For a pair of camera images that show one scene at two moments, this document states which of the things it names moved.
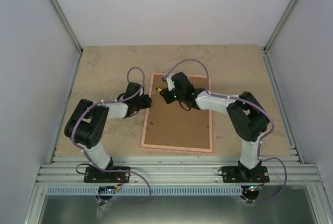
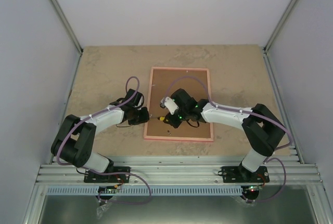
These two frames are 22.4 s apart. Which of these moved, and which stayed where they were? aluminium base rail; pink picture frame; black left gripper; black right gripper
Moved: pink picture frame; black left gripper; black right gripper
Stayed: aluminium base rail
